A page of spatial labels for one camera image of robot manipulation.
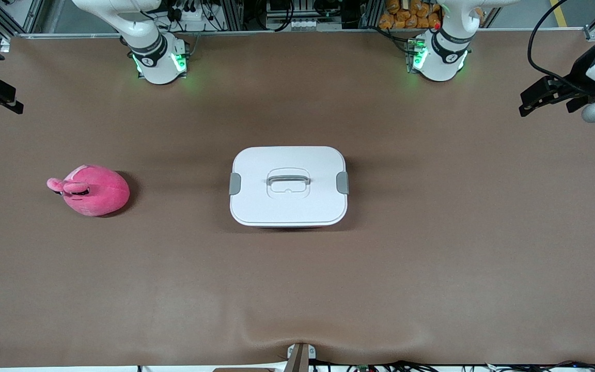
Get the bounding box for pink plush toy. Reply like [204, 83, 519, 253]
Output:
[46, 164, 131, 217]

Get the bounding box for white terminal block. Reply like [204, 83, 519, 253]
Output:
[288, 18, 325, 32]

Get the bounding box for white power strip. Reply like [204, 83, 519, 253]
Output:
[171, 0, 211, 25]

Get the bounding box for metal table edge bracket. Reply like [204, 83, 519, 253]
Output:
[286, 343, 317, 372]

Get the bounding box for white box lid grey latches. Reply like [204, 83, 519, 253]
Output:
[229, 146, 350, 227]

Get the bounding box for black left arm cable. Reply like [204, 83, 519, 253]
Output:
[527, 0, 595, 96]

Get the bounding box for pile of orange packets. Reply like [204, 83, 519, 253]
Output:
[379, 0, 444, 30]

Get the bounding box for aluminium table rail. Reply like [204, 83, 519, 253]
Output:
[11, 27, 587, 41]

